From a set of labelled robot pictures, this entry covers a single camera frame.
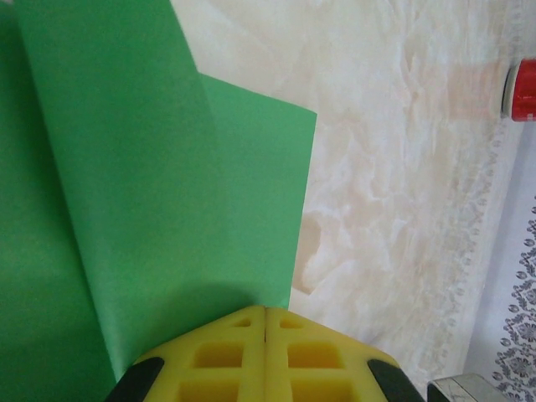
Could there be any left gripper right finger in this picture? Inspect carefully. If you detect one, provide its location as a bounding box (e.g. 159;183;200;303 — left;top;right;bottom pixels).
264;307;425;402

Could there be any aluminium frame post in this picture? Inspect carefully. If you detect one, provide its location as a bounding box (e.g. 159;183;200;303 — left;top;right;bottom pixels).
425;371;510;402

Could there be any red soda can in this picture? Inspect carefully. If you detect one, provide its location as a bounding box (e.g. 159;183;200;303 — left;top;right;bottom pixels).
499;57;536;126

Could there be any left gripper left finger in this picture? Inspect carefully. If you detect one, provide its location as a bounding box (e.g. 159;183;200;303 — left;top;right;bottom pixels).
106;304;268;402

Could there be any green paper sheet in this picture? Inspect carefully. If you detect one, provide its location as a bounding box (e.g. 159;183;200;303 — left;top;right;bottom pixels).
0;0;318;402

